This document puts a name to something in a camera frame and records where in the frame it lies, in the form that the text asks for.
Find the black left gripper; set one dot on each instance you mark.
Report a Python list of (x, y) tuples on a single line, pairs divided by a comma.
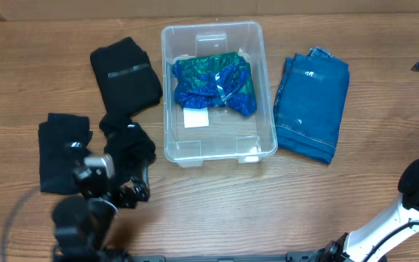
[(142, 189)]

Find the shiny blue green garment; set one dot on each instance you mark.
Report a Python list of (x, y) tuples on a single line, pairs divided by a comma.
[(215, 81)]

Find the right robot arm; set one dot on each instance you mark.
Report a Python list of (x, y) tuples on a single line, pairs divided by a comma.
[(398, 222)]

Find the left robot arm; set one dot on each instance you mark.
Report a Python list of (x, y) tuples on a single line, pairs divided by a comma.
[(82, 222)]

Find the white label in bin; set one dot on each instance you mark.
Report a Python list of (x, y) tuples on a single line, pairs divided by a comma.
[(194, 117)]

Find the folded black garment with tape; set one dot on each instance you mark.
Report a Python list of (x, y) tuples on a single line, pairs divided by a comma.
[(125, 77)]

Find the clear plastic storage bin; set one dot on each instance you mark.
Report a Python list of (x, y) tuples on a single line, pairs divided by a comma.
[(229, 135)]

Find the folded blue jeans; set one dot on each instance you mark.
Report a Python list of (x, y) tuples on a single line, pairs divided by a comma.
[(309, 104)]

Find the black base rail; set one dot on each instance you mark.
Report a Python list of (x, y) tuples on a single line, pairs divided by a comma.
[(224, 257)]

